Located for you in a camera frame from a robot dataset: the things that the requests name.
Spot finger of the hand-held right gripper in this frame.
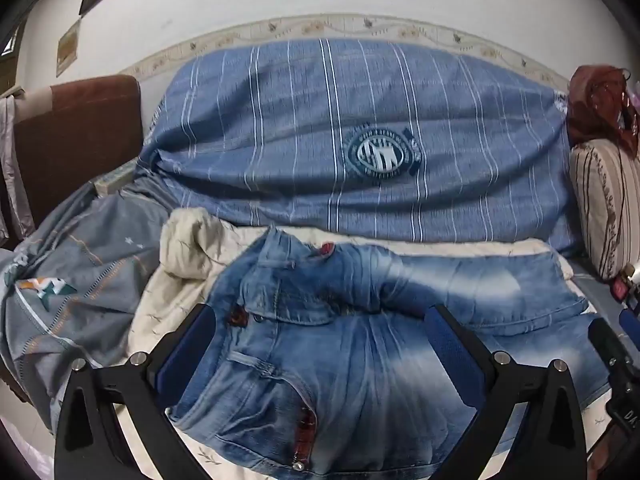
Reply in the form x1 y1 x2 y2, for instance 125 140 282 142
587 307 640 376

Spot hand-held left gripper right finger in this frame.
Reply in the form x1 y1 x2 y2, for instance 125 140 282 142
424 304 591 480

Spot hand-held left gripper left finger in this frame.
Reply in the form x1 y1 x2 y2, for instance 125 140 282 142
54 304 221 480

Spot blue denim pants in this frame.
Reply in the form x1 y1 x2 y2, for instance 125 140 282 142
167 225 613 480

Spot grey bed sheet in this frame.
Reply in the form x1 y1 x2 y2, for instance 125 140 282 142
570 260 621 313

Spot cream leaf-print blanket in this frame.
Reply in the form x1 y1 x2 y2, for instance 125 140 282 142
112 207 626 480

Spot grey duvet with bird print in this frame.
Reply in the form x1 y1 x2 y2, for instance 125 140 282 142
0 175 173 436

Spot striped beige pillow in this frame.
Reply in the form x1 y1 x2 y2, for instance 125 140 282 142
570 137 640 281

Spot purple cloth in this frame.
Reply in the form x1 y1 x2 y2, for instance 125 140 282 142
622 80 640 141

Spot red-brown cloth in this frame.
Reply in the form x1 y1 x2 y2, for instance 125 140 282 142
567 64 640 161

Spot brown headboard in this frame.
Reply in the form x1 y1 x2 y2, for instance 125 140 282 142
12 74 146 233

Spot blue striped quilt with emblem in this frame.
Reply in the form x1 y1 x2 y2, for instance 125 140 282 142
137 37 583 256

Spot grey hanging cloth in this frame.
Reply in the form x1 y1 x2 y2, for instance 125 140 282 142
0 95 36 241

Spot small wall poster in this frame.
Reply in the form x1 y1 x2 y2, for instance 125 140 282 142
56 17 83 78

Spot window frame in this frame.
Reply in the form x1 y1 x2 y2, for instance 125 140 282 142
0 20 26 97

